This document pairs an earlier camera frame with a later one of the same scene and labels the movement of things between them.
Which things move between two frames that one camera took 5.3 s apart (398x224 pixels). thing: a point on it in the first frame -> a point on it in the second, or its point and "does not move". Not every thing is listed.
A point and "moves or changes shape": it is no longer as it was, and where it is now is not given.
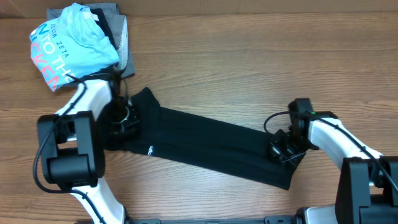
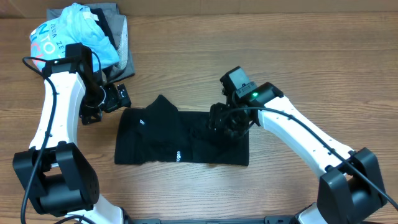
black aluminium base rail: [267, 219] does not move
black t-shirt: [206, 145] moves or changes shape
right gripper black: [276, 147] -> [217, 121]
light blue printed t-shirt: [71, 43] does not move
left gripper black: [115, 130] -> [115, 101]
